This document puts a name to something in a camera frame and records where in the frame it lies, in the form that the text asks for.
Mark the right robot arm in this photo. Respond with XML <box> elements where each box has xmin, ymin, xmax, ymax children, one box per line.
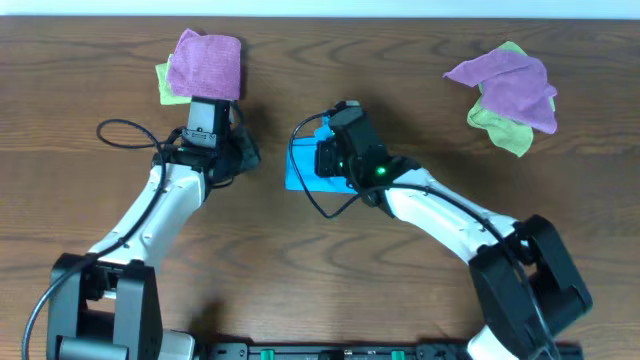
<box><xmin>315</xmin><ymin>102</ymin><xmax>593</xmax><ymax>359</ymax></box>

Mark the folded green cloth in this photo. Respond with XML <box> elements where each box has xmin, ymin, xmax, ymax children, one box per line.
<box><xmin>155</xmin><ymin>54</ymin><xmax>191</xmax><ymax>106</ymax></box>

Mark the crumpled green cloth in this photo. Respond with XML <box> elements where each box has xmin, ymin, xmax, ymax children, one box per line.
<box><xmin>466</xmin><ymin>40</ymin><xmax>556</xmax><ymax>158</ymax></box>

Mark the blue microfiber cloth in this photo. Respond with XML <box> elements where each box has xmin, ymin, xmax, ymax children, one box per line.
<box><xmin>292</xmin><ymin>117</ymin><xmax>355</xmax><ymax>194</ymax></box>

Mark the folded purple cloth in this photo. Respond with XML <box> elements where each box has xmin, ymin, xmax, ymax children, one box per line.
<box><xmin>167</xmin><ymin>29</ymin><xmax>242</xmax><ymax>101</ymax></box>

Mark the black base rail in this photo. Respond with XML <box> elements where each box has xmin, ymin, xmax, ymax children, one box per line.
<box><xmin>207</xmin><ymin>341</ymin><xmax>585</xmax><ymax>360</ymax></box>

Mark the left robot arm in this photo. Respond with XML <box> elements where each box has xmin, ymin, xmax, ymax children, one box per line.
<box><xmin>36</xmin><ymin>98</ymin><xmax>260</xmax><ymax>360</ymax></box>

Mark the crumpled purple cloth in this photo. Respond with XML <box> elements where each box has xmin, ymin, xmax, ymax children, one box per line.
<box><xmin>443</xmin><ymin>49</ymin><xmax>558</xmax><ymax>134</ymax></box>

